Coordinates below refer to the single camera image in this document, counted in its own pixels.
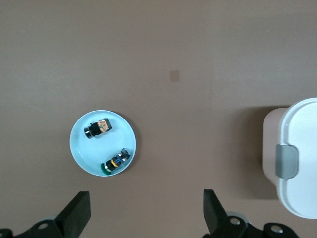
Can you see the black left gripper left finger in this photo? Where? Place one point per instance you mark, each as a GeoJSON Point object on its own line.
{"type": "Point", "coordinates": [71, 215]}

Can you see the white lidded box grey latches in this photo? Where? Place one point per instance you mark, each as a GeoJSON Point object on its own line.
{"type": "Point", "coordinates": [302, 153]}

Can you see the light blue round plate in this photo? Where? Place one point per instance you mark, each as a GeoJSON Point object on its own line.
{"type": "Point", "coordinates": [99, 153]}

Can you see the orange push-button switch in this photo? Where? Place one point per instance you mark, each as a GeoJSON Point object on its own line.
{"type": "Point", "coordinates": [99, 127]}

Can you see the small blue yellow part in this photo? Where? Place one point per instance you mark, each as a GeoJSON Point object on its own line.
{"type": "Point", "coordinates": [115, 162]}

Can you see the brown tape patch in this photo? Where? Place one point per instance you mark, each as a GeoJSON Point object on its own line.
{"type": "Point", "coordinates": [174, 76]}

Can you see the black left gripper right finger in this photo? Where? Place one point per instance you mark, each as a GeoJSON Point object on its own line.
{"type": "Point", "coordinates": [218, 218]}

